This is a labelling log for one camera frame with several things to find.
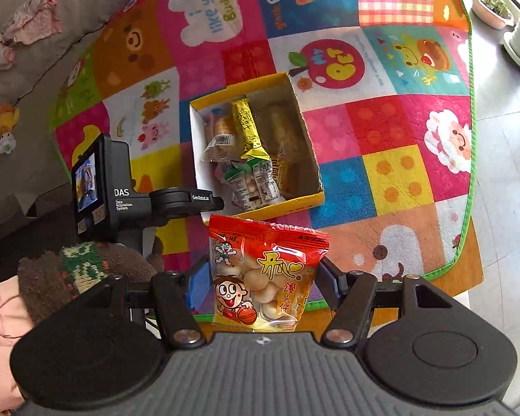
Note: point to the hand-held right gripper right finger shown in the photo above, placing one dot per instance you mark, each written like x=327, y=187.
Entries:
x=325, y=278

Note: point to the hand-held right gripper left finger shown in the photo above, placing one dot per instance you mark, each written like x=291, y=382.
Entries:
x=199, y=285

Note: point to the red bun snack packet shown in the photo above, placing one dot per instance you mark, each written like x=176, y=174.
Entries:
x=260, y=277

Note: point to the clear round biscuit packet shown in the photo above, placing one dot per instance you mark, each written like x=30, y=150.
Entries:
x=220, y=132

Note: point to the green white snack packet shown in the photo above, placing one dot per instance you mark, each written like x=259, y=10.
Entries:
x=253, y=182

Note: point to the yellow snack bar packet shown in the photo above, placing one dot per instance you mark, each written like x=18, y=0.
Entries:
x=247, y=132

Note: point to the clear cracker packet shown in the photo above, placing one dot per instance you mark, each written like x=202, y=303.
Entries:
x=279, y=132

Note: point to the yellow cardboard box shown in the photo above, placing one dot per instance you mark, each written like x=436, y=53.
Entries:
x=303, y=108

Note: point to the person's left forearm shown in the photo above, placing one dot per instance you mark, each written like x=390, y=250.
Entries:
x=2, y=333

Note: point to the person's left hand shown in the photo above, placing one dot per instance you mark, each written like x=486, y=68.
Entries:
x=69, y=273

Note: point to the orange plush toy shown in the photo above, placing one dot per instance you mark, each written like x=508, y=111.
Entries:
x=0, y=128

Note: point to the colourful printed play mat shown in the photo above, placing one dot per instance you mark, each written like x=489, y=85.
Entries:
x=372, y=130

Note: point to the grey sofa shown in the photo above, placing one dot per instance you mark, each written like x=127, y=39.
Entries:
x=47, y=21

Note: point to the pink floral cloth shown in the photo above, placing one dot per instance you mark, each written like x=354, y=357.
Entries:
x=21, y=26

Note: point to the white bowl plant pot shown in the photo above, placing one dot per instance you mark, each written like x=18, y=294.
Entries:
x=492, y=6

